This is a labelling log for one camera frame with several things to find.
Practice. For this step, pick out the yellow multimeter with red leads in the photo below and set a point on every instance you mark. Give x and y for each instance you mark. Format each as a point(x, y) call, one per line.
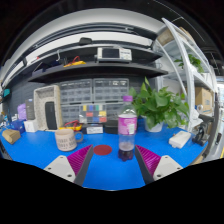
point(70, 126)

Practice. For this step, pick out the black clamp stand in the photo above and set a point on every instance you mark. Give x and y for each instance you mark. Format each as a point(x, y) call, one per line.
point(201, 131)

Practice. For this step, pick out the white power adapter block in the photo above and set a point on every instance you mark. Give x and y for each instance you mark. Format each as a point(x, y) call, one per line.
point(180, 139)

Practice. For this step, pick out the black rectangular speaker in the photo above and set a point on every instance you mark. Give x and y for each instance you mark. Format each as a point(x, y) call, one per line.
point(51, 116)

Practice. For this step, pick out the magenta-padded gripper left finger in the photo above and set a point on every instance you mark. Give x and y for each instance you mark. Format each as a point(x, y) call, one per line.
point(60, 166)

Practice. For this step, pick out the purple pouch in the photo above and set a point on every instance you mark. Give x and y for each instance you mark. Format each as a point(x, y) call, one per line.
point(22, 111)

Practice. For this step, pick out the clear box of colourful parts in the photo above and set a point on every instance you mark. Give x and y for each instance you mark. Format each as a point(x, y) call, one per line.
point(93, 114)

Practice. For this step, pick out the small white box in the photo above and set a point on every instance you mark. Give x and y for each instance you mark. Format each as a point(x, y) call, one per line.
point(30, 126)

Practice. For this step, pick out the black box with white label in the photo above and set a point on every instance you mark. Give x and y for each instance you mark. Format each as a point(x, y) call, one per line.
point(94, 129)

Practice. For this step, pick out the green potted plant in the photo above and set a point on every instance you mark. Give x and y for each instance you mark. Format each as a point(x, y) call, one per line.
point(160, 103)

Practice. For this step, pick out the blue container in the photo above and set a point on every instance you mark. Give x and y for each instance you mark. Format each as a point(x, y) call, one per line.
point(16, 125)

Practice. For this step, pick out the brown cardboard box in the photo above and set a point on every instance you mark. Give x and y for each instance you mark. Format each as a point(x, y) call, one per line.
point(11, 136)

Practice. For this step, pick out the grey small-parts drawer cabinet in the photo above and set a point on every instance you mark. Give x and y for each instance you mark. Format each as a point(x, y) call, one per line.
point(76, 91)
point(114, 111)
point(69, 114)
point(110, 90)

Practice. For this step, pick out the flat round red coaster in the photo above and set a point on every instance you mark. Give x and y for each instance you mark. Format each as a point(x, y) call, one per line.
point(102, 150)

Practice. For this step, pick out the red and yellow test leads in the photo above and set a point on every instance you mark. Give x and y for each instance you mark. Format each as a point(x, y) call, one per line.
point(75, 62)

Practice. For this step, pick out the white oscilloscope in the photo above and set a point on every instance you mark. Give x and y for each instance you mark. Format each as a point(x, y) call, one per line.
point(113, 54)

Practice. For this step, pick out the clear bottle with purple label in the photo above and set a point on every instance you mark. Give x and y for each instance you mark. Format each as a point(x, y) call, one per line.
point(127, 125)

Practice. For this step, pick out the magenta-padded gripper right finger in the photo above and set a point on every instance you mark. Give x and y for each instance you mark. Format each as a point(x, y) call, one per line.
point(166, 166)

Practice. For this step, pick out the beige patterned mug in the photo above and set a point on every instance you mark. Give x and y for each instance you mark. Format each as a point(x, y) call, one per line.
point(65, 140)

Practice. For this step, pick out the dark grey box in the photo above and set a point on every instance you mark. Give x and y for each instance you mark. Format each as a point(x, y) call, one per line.
point(30, 109)

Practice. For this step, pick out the plain black box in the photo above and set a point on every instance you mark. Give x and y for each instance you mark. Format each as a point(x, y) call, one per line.
point(111, 127)

